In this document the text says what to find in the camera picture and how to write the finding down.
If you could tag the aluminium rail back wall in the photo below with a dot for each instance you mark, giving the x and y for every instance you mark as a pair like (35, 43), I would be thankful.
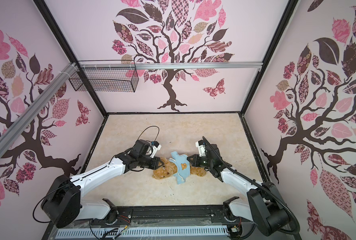
(175, 66)

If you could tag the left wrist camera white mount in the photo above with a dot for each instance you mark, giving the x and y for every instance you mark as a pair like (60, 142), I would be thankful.
(153, 148)

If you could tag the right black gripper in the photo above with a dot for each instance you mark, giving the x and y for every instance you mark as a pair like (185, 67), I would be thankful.
(196, 161)

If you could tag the white slotted cable duct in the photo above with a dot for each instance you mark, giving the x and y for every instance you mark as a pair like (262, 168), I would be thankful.
(140, 232)

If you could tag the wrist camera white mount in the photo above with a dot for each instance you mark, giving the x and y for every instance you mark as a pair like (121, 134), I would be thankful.
(153, 148)
(201, 146)

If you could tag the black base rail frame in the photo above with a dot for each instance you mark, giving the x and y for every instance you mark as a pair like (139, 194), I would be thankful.
(172, 216)

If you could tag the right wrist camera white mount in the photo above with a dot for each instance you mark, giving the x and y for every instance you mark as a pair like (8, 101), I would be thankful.
(201, 146)

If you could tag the black wire basket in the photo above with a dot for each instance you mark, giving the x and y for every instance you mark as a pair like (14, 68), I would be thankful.
(100, 76)

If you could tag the aluminium rail wall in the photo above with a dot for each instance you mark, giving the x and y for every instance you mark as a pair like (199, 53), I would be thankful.
(175, 66)
(16, 129)

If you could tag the brown plush teddy bear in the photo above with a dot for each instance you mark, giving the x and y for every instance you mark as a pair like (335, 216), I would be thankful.
(168, 169)

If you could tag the aluminium rail left wall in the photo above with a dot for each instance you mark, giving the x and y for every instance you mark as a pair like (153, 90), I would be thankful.
(16, 129)

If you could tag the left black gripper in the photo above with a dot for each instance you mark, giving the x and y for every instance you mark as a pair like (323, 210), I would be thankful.
(153, 165)

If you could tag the light blue bear hoodie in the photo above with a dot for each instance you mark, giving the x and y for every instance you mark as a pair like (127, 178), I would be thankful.
(183, 167)

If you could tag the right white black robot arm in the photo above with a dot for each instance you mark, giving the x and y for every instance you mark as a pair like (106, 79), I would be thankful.
(265, 208)

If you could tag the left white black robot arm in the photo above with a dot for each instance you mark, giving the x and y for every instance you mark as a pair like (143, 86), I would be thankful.
(64, 202)

